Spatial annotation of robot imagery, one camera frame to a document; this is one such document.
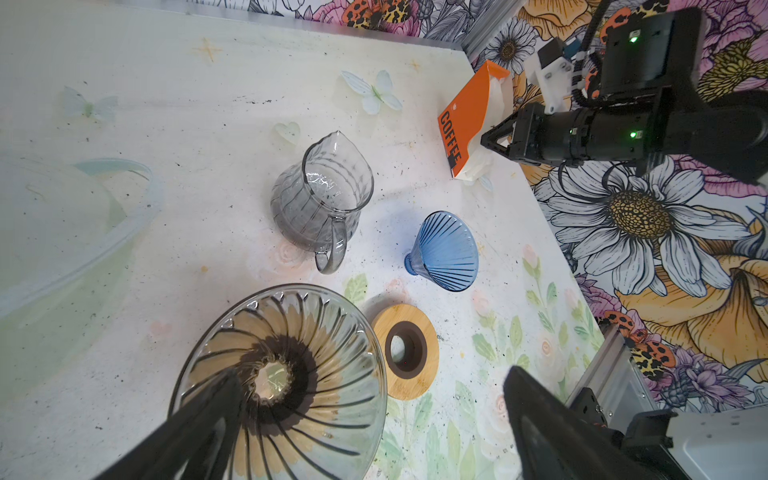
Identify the coffee filter pack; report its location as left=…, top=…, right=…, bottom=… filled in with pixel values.
left=437, top=61, right=510, bottom=183

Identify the aluminium frame rail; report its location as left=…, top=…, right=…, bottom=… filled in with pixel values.
left=566, top=325, right=654, bottom=433

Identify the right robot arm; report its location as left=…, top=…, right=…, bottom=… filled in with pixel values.
left=481, top=1, right=767, bottom=185

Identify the grey glass pitcher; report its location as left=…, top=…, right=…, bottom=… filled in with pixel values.
left=270, top=131, right=374, bottom=275

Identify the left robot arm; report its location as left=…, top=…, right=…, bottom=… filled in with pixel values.
left=100, top=366, right=767, bottom=479

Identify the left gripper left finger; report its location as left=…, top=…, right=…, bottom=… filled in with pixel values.
left=98, top=368, right=244, bottom=479

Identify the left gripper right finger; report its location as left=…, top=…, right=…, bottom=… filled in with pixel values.
left=503, top=366, right=654, bottom=479

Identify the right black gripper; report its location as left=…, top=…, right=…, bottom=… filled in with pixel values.
left=480, top=89, right=690, bottom=168

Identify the clear grey glass dripper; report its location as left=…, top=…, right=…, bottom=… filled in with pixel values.
left=169, top=283, right=387, bottom=479

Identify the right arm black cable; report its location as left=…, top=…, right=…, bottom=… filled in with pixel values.
left=569, top=0, right=619, bottom=109

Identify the blue glass dripper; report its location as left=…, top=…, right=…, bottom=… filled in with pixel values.
left=404, top=211, right=479, bottom=292

